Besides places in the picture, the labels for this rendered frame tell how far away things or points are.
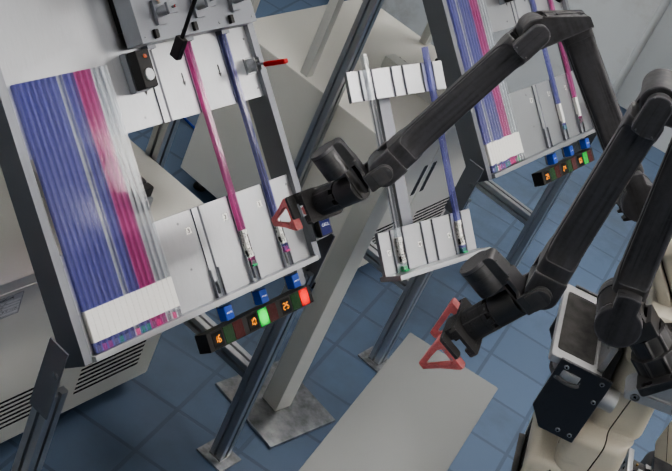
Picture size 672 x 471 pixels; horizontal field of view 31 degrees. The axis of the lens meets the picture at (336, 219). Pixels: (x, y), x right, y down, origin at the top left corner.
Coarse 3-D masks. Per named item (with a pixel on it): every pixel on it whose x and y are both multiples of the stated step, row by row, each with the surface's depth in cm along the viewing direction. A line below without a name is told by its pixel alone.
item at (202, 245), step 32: (256, 192) 259; (288, 192) 266; (160, 224) 237; (192, 224) 243; (224, 224) 250; (256, 224) 257; (192, 256) 242; (224, 256) 249; (256, 256) 256; (288, 256) 263; (192, 288) 241; (224, 288) 246
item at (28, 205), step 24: (0, 72) 212; (0, 96) 211; (0, 120) 213; (0, 144) 215; (24, 144) 214; (24, 168) 213; (24, 192) 214; (24, 216) 216; (24, 240) 218; (48, 240) 214; (48, 264) 215; (48, 288) 217; (48, 312) 219; (72, 312) 216; (72, 336) 216; (72, 360) 218
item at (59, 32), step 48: (0, 0) 216; (48, 0) 224; (96, 0) 233; (0, 48) 214; (48, 48) 222; (96, 48) 231; (192, 48) 250; (240, 48) 262; (144, 96) 238; (192, 96) 248
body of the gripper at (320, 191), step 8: (328, 184) 234; (304, 192) 234; (312, 192) 236; (320, 192) 234; (328, 192) 233; (304, 200) 234; (312, 200) 235; (320, 200) 234; (328, 200) 233; (304, 208) 234; (312, 208) 235; (320, 208) 235; (328, 208) 234; (336, 208) 233; (312, 216) 234; (320, 216) 236; (328, 216) 237
